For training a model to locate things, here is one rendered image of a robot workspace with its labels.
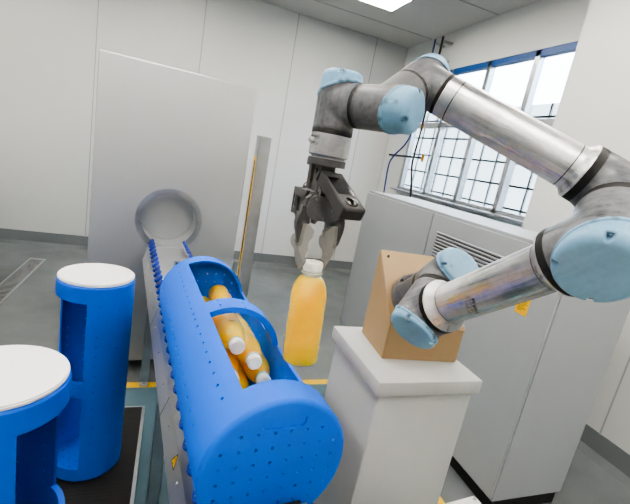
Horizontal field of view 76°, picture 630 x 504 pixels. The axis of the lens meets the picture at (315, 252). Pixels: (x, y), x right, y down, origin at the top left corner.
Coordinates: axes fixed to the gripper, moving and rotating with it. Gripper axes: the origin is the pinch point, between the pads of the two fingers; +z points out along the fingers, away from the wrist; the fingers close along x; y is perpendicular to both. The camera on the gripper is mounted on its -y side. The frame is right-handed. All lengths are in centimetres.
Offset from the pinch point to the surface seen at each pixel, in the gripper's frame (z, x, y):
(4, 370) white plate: 41, 56, 37
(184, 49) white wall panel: -118, -23, 497
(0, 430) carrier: 46, 54, 22
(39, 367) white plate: 41, 49, 37
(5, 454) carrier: 52, 53, 22
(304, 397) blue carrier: 21.9, 2.2, -10.8
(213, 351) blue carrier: 24.1, 14.2, 11.2
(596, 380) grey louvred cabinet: 66, -195, 39
